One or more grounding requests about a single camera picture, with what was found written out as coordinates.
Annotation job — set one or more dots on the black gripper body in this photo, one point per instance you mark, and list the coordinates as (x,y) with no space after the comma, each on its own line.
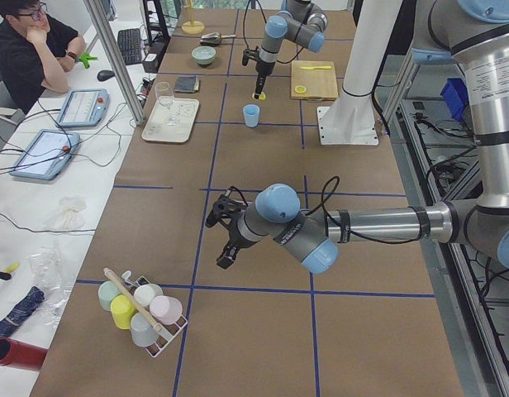
(261,69)
(236,239)

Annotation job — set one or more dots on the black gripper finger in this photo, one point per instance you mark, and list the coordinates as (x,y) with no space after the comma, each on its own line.
(262,87)
(232,253)
(223,260)
(257,90)

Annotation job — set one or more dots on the green lime slice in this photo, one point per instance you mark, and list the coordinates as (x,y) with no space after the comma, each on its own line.
(259,96)

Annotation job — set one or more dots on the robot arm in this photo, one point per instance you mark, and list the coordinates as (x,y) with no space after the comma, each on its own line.
(473,34)
(300,22)

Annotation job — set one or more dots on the blue plastic cup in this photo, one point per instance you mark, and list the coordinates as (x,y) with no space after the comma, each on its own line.
(251,114)

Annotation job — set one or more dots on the yellow lemon slice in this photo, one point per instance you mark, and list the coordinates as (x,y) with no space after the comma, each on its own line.
(300,89)

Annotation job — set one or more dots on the pink cup on rack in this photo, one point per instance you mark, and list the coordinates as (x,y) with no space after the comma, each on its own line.
(166,309)

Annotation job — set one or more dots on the white cup on rack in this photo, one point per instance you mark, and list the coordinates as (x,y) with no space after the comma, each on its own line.
(144,294)

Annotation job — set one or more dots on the white cup rack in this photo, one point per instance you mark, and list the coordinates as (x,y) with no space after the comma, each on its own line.
(166,333)

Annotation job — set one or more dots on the grey cup on rack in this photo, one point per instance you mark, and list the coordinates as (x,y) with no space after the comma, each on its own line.
(142,333)

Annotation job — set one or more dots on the yellow cup on rack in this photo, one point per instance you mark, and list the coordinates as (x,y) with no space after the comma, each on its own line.
(122,311)

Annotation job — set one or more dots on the green cup on rack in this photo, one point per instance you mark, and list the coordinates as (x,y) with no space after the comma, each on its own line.
(107,292)

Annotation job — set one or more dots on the wooden cutting board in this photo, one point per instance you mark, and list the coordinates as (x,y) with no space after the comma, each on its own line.
(320,84)

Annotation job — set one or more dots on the steel ice scoop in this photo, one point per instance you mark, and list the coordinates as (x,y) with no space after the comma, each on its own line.
(215,38)

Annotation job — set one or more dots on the green bowl of ice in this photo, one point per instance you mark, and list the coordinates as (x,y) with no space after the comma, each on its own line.
(203,55)

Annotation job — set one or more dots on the yellow plastic knife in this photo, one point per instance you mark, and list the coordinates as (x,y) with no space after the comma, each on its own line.
(316,67)

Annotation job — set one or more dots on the grey folded cloth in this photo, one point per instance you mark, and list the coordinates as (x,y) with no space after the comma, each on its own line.
(187,84)

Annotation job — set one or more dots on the wooden mug tree stand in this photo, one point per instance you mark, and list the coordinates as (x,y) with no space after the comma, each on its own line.
(191,26)

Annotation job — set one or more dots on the cream bear tray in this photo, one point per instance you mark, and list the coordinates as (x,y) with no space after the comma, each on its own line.
(158,130)

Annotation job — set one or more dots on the clear wine glass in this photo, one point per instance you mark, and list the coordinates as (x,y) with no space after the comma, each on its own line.
(165,97)

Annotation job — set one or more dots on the black keyboard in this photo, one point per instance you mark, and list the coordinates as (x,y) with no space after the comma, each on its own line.
(129,44)

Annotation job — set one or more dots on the white gloves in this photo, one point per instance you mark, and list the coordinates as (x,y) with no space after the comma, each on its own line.
(68,215)

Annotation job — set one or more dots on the black computer mouse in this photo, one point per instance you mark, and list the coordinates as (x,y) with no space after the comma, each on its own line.
(104,75)

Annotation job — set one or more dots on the blue teach pendant far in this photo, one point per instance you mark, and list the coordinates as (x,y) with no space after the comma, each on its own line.
(83,108)

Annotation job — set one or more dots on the blue teach pendant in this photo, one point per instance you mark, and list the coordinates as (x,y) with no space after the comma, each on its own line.
(83,108)
(47,155)

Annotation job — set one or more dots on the blue teach pendant near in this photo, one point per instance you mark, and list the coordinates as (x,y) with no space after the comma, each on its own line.
(47,155)

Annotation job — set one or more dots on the folded dark umbrella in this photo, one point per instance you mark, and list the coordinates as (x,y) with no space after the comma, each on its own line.
(21,312)

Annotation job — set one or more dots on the seated person in black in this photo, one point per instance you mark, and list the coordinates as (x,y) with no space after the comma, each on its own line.
(36,51)

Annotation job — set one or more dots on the red cylinder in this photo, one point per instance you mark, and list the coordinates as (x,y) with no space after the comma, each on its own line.
(21,355)

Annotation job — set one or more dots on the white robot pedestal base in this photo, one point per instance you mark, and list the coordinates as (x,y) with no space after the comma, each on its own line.
(350,121)

